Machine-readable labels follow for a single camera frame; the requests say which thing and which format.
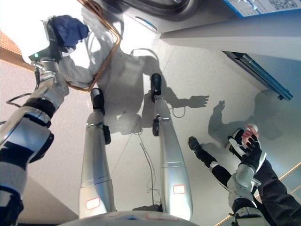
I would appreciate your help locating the black left robot foot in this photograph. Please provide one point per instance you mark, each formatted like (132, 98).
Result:
(97, 100)

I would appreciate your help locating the black right robot foot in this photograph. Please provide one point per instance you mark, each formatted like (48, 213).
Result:
(156, 84)

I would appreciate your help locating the black sliding door frame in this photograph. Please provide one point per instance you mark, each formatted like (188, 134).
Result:
(261, 75)

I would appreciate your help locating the grey robot torso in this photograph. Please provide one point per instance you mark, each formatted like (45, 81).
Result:
(122, 219)

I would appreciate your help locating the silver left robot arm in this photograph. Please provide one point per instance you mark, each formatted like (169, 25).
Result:
(26, 131)

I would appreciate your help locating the dark blue garment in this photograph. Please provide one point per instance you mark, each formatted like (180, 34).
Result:
(68, 29)

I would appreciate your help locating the blue white info sticker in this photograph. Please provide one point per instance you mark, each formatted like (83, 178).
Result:
(263, 7)

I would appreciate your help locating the person leg black trousers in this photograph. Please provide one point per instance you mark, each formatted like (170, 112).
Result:
(279, 195)
(218, 170)

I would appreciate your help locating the black robot foot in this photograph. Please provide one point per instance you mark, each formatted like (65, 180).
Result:
(156, 84)
(97, 100)

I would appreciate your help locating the black white person shoe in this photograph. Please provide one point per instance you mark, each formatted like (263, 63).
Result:
(237, 134)

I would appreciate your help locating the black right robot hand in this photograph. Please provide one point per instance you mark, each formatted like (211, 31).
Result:
(255, 153)

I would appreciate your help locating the grey front-load washing machine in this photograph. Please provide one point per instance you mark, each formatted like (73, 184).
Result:
(188, 16)

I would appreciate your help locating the silver left robot leg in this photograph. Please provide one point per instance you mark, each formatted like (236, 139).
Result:
(96, 164)

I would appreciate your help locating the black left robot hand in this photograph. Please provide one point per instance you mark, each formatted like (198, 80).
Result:
(53, 53)

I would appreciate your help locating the brown wicker laundry basket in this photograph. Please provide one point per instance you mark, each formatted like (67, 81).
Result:
(113, 50)

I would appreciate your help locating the silver robot leg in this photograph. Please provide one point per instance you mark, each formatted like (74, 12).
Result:
(96, 164)
(171, 153)

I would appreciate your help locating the silver right robot leg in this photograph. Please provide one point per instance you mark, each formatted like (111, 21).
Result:
(171, 153)

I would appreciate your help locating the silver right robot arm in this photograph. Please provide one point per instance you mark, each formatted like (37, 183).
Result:
(242, 181)

